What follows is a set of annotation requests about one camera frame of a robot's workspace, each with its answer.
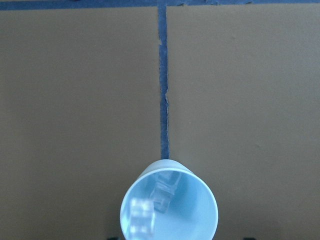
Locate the clear ice cube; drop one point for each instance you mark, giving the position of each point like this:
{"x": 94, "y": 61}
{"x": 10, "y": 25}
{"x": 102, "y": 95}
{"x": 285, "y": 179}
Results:
{"x": 166, "y": 184}

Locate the light blue cup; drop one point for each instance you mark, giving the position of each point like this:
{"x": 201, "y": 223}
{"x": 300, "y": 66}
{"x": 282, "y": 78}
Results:
{"x": 192, "y": 214}

